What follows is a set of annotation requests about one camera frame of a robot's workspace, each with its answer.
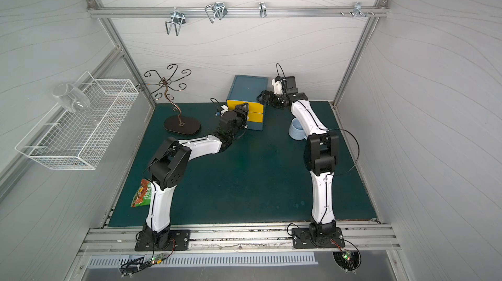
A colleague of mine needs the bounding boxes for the green mat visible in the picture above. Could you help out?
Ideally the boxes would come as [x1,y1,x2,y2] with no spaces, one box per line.
[109,103,377,227]

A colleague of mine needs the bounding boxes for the green red snack packet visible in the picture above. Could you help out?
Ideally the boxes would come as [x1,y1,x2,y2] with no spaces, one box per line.
[131,179,152,208]

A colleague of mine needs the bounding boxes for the white vent strip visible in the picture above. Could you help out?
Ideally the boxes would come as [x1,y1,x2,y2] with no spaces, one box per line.
[88,252,318,269]

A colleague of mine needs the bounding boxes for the aluminium crossbar rail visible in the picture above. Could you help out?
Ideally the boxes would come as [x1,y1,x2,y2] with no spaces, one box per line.
[88,5,390,19]

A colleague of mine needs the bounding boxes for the metal double hook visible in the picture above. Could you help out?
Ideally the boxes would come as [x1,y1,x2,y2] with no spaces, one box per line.
[165,10,186,36]

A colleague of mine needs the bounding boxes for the white wire basket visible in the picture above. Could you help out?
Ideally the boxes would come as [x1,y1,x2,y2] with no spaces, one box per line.
[15,71,139,170]

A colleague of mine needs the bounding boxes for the metal bracket hook right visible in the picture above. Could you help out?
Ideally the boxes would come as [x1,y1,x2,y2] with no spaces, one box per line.
[340,2,375,18]

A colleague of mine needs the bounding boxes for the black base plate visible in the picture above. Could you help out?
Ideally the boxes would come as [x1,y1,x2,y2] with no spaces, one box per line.
[134,230,190,252]
[292,227,345,249]

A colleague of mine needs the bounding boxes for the right controller board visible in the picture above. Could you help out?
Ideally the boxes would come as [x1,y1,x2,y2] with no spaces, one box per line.
[331,239,362,273]

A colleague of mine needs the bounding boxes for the brown metal jewelry stand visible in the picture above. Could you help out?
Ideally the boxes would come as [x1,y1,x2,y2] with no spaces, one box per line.
[135,64,201,136]

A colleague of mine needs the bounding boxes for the small metal clip hook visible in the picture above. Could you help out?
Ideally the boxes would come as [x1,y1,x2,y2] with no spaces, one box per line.
[258,2,267,18]

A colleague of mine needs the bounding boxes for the clear glass cup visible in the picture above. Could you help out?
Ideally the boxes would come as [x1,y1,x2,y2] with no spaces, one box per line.
[52,84,91,113]

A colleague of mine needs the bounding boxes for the teal drawer cabinet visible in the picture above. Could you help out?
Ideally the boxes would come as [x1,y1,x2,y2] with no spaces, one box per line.
[227,75,267,131]

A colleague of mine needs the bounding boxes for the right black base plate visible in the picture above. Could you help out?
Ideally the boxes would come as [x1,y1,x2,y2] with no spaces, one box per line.
[292,227,345,249]

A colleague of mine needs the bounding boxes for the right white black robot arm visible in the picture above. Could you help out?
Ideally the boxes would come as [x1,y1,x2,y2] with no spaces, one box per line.
[257,90,339,244]

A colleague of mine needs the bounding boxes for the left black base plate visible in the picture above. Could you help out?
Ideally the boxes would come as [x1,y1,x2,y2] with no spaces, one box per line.
[134,230,190,252]

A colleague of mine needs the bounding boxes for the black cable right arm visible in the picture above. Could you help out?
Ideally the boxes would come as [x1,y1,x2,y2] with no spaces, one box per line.
[327,127,360,176]

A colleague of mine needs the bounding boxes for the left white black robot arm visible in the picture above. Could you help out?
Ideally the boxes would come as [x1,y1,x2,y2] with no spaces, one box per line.
[143,103,249,244]

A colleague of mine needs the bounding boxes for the aluminium front rail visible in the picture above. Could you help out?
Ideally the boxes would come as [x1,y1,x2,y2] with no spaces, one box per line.
[78,221,401,256]

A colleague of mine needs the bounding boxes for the light blue mug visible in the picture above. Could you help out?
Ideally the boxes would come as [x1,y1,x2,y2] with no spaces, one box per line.
[288,118,307,141]

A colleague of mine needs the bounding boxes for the metal wire hook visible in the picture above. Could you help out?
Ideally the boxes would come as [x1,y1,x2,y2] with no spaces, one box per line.
[205,2,228,24]

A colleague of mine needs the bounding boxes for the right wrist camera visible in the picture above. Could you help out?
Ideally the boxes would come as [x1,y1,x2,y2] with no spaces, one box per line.
[271,77,298,95]

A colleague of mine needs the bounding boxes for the left controller board wires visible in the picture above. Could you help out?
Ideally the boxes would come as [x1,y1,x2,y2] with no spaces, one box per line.
[119,237,176,278]

